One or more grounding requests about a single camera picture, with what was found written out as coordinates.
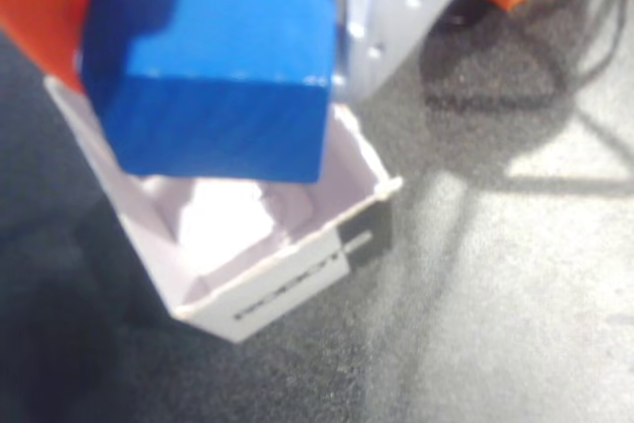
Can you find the white cardboard box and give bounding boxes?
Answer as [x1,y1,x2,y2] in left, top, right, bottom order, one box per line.
[43,73,405,345]

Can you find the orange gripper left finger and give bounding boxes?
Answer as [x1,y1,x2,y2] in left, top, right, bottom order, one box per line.
[0,0,100,95]

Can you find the blue cube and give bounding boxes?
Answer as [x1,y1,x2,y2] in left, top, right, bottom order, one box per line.
[78,0,344,187]

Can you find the black table mat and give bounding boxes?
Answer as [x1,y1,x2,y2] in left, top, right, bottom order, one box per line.
[0,0,634,423]

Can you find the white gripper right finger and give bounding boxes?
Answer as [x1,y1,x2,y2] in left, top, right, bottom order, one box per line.
[332,0,492,106]

